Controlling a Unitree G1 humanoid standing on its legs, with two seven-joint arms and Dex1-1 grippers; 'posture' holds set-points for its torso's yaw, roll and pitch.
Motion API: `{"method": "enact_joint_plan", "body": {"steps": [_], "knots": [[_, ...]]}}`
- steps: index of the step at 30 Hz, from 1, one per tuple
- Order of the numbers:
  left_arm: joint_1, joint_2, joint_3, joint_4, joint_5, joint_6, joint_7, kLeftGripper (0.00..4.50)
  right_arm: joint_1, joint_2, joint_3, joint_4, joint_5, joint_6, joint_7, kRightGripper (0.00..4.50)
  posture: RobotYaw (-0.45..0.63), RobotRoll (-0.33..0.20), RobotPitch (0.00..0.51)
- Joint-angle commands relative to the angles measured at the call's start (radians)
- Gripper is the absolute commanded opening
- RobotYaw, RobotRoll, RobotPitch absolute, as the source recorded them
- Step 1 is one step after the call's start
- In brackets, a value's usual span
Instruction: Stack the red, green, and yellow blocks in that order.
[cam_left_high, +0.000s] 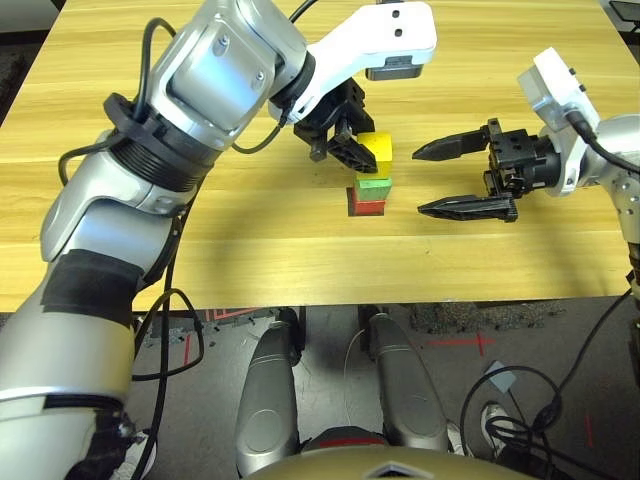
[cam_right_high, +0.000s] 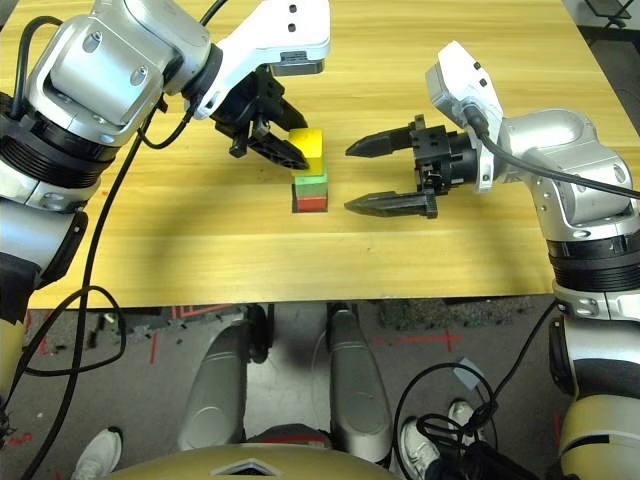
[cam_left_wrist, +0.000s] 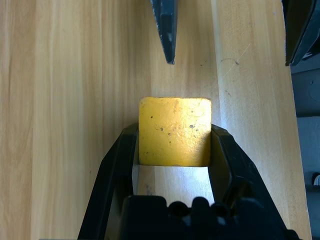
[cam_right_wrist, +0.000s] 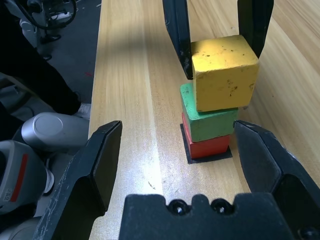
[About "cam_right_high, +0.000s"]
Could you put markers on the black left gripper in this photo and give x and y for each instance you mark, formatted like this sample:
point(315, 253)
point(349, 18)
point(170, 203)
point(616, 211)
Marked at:
point(250, 105)

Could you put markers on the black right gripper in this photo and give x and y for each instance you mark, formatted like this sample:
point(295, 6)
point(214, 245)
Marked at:
point(445, 160)

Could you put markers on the yellow wooden block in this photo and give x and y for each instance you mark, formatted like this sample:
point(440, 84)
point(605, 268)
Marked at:
point(311, 144)

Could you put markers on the green wooden block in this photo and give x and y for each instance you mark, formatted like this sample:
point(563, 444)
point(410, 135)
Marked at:
point(310, 186)

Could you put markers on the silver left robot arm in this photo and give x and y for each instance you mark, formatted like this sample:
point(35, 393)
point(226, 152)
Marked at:
point(110, 65)

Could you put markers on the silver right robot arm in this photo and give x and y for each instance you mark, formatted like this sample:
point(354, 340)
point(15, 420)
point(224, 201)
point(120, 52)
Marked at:
point(575, 160)

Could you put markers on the red wooden block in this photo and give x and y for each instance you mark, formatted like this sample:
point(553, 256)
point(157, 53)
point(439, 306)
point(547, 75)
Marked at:
point(310, 204)

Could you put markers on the grey-blue tape piece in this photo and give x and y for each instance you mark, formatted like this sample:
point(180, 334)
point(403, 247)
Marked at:
point(467, 372)

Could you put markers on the silver right robot leg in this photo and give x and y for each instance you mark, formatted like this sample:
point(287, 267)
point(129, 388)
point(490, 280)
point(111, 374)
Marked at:
point(357, 390)

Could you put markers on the silver robot leg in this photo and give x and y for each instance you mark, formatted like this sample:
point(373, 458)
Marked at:
point(357, 390)
point(215, 390)

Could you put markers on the red tape strip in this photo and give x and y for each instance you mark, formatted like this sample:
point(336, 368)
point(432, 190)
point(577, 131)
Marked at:
point(153, 347)

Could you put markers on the white sneaker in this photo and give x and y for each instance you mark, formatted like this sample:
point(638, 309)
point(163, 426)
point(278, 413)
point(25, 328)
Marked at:
point(462, 417)
point(417, 450)
point(97, 455)

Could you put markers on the silver left robot leg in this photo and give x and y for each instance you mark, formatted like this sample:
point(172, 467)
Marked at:
point(215, 390)

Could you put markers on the black stand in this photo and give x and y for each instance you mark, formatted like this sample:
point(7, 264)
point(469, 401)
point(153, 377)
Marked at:
point(607, 9)

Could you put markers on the olive robot torso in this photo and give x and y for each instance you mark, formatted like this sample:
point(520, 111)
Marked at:
point(175, 465)

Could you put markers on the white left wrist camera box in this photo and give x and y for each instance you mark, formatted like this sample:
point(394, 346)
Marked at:
point(270, 30)

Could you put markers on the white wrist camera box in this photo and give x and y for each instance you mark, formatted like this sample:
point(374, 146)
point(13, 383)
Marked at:
point(270, 30)
point(460, 75)

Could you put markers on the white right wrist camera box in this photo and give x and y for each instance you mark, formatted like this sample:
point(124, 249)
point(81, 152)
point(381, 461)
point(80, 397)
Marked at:
point(460, 75)

